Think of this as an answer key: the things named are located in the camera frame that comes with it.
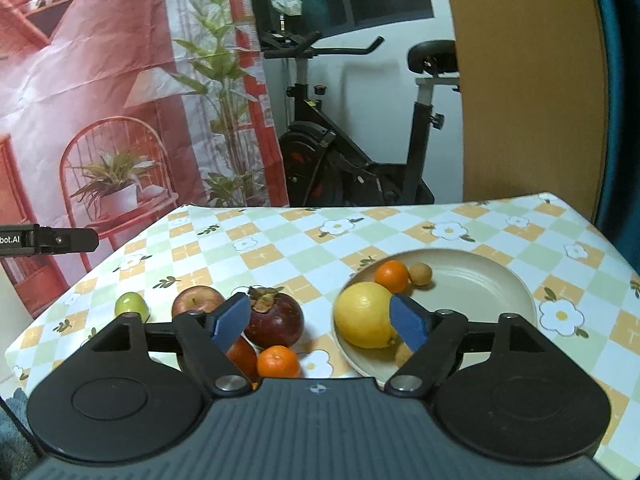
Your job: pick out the white plastic bag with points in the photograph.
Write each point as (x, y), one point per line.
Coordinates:
(286, 2)

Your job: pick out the purple mangosteen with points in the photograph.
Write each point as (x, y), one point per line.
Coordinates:
(275, 320)

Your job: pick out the black exercise bike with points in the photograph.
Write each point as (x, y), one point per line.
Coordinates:
(330, 150)

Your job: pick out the small orange mandarin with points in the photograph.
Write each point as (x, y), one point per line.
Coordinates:
(392, 276)
(278, 362)

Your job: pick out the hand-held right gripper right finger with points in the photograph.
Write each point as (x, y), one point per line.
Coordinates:
(410, 322)

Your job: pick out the brownish red apple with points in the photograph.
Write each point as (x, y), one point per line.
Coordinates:
(197, 302)

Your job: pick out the teal curtain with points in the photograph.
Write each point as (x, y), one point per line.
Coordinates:
(625, 110)

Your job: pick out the small brown longan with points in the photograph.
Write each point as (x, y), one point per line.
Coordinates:
(421, 274)

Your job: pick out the blue cloth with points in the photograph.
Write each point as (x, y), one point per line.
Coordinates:
(12, 440)

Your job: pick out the beige round plate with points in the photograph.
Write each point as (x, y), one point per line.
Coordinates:
(475, 285)

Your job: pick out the yellow lemon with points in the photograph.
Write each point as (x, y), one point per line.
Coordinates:
(362, 315)

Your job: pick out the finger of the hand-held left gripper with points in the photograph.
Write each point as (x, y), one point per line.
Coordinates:
(70, 240)

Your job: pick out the printed wall tapestry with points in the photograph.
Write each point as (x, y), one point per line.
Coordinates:
(100, 85)

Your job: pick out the round green fruit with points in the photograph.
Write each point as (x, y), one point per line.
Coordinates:
(131, 306)

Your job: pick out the checkered floral tablecloth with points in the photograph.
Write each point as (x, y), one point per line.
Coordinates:
(300, 245)

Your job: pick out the wooden board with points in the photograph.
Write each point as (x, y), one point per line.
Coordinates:
(525, 85)

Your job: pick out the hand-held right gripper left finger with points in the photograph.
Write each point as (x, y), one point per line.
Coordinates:
(230, 322)

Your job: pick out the bright red apple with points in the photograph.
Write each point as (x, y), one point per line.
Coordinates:
(244, 357)

